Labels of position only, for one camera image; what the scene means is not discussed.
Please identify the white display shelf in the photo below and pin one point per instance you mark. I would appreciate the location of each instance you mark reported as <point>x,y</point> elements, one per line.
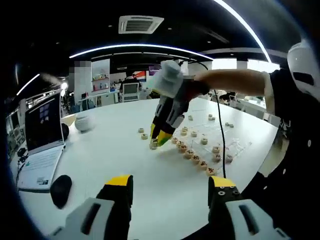
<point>100,82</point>

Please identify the beige round mat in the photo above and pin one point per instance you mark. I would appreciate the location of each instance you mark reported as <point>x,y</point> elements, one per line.
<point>68,119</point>

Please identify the short ceiling light strip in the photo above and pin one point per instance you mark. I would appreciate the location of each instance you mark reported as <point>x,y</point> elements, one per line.
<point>27,84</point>

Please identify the long curved ceiling light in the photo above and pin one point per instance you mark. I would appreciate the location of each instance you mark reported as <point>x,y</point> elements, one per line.
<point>250,22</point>

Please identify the purple monitor screen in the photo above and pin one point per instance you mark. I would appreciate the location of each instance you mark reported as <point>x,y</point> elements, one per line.
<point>154,70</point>

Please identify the white laptop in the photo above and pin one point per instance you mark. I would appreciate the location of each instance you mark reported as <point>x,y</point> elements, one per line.
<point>42,140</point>

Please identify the group of wooden chess pieces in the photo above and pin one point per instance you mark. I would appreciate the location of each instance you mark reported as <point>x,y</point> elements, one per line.
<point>190,153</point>

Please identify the ceiling air conditioner unit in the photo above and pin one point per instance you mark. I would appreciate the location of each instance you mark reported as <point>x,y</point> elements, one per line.
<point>140,24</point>

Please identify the white worn device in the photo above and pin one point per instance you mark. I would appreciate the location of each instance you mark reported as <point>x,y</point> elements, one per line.
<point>300,67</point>

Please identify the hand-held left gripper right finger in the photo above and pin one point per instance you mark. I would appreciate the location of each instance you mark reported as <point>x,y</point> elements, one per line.
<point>222,202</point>

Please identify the curved ceiling light strip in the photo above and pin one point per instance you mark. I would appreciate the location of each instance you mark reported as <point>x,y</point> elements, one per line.
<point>140,46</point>

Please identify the white ribbed round object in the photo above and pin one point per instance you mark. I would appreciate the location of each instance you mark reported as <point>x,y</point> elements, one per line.
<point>85,123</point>

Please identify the transparent chessboard sheet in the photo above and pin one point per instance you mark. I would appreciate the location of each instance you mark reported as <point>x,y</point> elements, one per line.
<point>212,142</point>

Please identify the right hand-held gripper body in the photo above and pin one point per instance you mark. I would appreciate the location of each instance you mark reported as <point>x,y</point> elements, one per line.
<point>167,80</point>

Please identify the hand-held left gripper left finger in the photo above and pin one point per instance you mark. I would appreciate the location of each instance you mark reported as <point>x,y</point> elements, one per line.
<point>116,200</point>

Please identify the white office chair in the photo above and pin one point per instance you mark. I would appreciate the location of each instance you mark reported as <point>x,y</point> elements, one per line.
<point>131,92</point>

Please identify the black computer mouse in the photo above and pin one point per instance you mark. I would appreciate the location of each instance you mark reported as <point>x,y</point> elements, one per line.
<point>60,191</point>

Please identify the black round object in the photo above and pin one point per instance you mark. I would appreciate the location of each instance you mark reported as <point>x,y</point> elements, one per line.
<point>65,132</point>

